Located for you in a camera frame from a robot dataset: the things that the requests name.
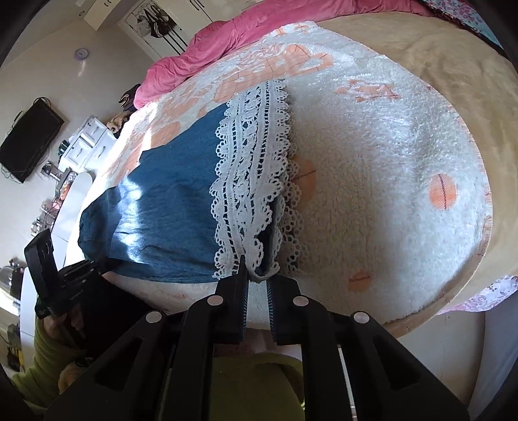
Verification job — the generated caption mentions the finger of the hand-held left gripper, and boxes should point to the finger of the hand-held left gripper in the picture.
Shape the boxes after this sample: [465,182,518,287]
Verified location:
[61,258,120,285]

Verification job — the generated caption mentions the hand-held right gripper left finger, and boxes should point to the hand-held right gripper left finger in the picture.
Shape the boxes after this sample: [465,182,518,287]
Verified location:
[44,254,249,421]

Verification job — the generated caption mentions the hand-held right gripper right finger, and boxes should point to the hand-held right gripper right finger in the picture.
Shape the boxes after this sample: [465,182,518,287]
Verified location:
[265,279,470,421]

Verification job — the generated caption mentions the blue denim pants lace trim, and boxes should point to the blue denim pants lace trim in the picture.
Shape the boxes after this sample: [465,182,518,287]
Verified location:
[78,79,302,284]

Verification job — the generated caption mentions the person's left forearm green sleeve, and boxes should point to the person's left forearm green sleeve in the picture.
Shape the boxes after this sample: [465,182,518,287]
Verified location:
[10,318,87,409]

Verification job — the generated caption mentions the person's left hand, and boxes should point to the person's left hand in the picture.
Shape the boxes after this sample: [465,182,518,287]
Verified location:
[40,310,86,349]

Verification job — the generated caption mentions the shiny metal object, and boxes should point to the shiny metal object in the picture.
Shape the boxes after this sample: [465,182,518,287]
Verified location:
[0,259,26,302]

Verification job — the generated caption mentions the white table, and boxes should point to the white table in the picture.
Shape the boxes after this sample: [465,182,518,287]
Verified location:
[20,170,95,336]

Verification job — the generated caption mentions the white drawer unit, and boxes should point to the white drawer unit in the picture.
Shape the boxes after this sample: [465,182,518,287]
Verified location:
[61,115,118,175]

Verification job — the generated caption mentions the black television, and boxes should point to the black television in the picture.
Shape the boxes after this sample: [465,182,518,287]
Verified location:
[0,97,65,185]

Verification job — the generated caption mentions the beige crumpled cloth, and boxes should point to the beige crumpled cloth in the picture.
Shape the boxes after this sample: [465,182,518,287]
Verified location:
[107,112,131,136]

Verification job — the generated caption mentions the dark folded clothes pile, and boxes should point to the dark folded clothes pile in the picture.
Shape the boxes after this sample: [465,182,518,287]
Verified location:
[118,83,142,114]

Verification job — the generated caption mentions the white orange fleece blanket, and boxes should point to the white orange fleece blanket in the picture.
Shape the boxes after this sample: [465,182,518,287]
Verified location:
[67,22,494,336]

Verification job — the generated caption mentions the floral bed sheet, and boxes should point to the floral bed sheet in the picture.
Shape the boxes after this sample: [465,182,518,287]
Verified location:
[437,275,518,316]

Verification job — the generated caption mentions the hanging bags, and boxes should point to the hanging bags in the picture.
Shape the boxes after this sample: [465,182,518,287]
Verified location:
[138,6,179,39]

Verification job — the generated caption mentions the pink duvet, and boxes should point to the pink duvet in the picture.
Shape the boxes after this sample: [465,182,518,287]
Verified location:
[133,0,430,112]

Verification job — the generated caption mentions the white wardrobe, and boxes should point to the white wardrobe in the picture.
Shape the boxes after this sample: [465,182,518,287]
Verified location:
[79,0,231,61]

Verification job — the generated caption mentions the beige bed sheet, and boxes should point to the beige bed sheet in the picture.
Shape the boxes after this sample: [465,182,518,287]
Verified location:
[320,12,518,308]

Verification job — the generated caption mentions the teal floral pillow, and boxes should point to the teal floral pillow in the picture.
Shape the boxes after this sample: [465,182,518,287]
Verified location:
[419,0,506,53]

